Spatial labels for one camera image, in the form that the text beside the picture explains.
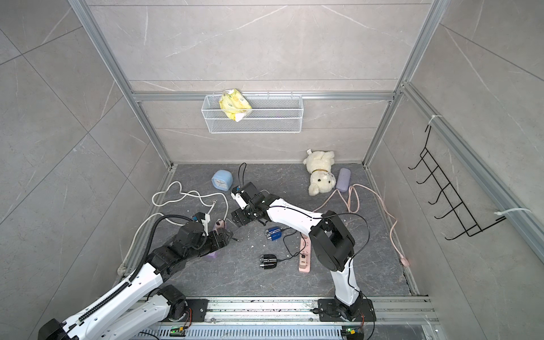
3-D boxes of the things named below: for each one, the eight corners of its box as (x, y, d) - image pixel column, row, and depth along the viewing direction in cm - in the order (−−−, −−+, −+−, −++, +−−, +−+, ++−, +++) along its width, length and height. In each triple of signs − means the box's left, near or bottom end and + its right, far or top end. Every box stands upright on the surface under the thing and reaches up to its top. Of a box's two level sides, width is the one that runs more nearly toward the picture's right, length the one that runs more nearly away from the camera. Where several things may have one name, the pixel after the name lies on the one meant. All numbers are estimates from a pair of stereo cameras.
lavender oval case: (335, 190, 111) (336, 186, 108) (338, 170, 120) (339, 166, 117) (348, 192, 109) (349, 189, 107) (349, 172, 118) (351, 169, 116)
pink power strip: (299, 272, 84) (300, 266, 78) (300, 241, 92) (301, 233, 87) (309, 273, 84) (311, 268, 78) (309, 242, 92) (311, 234, 86)
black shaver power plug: (259, 268, 84) (259, 266, 82) (260, 256, 88) (259, 253, 85) (276, 268, 84) (276, 266, 82) (276, 256, 88) (276, 253, 85)
